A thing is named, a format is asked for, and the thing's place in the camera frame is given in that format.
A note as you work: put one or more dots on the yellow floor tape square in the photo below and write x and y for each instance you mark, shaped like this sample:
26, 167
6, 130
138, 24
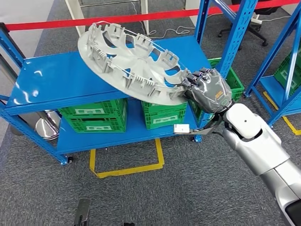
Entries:
127, 171

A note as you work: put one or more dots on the grey plastic wheel hubcap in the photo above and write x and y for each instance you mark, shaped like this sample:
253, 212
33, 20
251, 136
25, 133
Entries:
139, 67

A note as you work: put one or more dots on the white table frame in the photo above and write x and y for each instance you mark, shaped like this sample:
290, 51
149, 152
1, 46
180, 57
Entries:
75, 18

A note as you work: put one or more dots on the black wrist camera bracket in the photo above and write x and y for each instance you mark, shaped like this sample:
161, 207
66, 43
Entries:
204, 130

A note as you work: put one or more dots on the grey metal robot bracket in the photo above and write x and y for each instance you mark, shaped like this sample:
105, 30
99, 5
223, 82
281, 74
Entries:
82, 212

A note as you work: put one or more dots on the blue metal shelf rack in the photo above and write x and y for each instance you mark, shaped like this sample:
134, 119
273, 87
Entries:
270, 87
59, 78

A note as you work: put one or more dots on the yellow floor tape strip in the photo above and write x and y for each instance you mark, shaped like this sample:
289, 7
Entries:
290, 124

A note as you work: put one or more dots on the chrome base stanchion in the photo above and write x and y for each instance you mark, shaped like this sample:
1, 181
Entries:
48, 128

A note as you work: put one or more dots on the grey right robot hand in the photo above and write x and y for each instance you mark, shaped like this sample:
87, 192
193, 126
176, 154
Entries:
209, 90

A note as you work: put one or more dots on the black office chair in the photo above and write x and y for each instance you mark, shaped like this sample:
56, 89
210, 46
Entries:
259, 35

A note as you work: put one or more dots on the red barrier belt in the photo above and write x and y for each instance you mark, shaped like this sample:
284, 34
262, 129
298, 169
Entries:
118, 18

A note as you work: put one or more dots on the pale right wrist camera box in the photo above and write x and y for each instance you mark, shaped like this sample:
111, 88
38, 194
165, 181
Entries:
181, 128

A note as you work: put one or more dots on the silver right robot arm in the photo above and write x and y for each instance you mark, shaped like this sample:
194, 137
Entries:
259, 146

